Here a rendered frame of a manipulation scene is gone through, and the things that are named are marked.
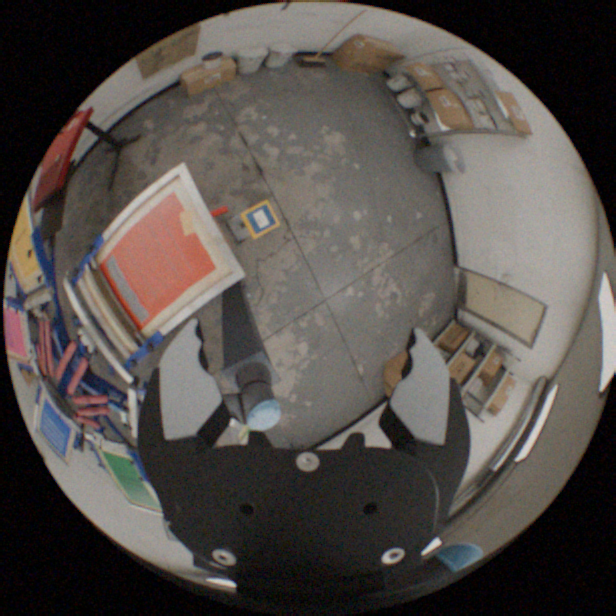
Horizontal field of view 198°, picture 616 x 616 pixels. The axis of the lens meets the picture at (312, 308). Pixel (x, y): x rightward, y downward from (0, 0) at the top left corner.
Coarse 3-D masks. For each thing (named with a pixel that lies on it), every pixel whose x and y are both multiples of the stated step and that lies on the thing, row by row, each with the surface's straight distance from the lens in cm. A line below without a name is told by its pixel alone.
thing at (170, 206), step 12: (168, 204) 93; (180, 204) 91; (144, 216) 97; (156, 216) 94; (168, 216) 92; (132, 228) 99; (144, 228) 96; (180, 228) 90; (120, 240) 103; (120, 252) 103; (120, 264) 103; (108, 276) 109
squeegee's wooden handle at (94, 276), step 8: (88, 272) 105; (96, 272) 106; (96, 280) 103; (96, 288) 102; (104, 288) 104; (104, 296) 101; (104, 304) 101; (112, 304) 103; (112, 312) 100; (120, 312) 104; (120, 320) 101; (120, 328) 101; (128, 328) 102; (128, 336) 100; (136, 336) 104
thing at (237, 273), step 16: (176, 176) 93; (144, 192) 95; (192, 192) 87; (128, 208) 98; (112, 224) 102; (208, 224) 85; (224, 240) 84; (224, 256) 85; (240, 272) 86; (208, 288) 91; (224, 288) 88; (96, 304) 118; (192, 304) 91; (176, 320) 95; (112, 336) 116; (128, 352) 116
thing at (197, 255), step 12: (180, 240) 90; (192, 240) 89; (192, 252) 89; (204, 252) 89; (192, 264) 90; (204, 264) 89; (192, 276) 91; (204, 276) 90; (132, 288) 102; (180, 288) 93; (120, 300) 108; (168, 300) 97; (132, 312) 106; (156, 312) 101; (144, 324) 106
